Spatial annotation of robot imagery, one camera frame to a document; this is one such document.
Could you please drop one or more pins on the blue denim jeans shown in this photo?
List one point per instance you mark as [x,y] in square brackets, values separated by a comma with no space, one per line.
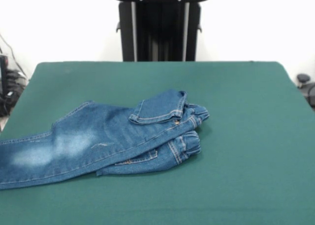
[110,136]

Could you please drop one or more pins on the dark green table cloth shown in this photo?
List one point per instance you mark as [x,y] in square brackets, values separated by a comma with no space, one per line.
[233,161]

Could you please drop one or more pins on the grey chair base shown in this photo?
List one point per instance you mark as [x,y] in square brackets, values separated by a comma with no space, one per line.
[14,78]
[305,87]

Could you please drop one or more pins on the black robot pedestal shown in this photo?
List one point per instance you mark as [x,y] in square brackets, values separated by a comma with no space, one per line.
[160,33]

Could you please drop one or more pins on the black upright frame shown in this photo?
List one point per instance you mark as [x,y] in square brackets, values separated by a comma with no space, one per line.
[3,74]

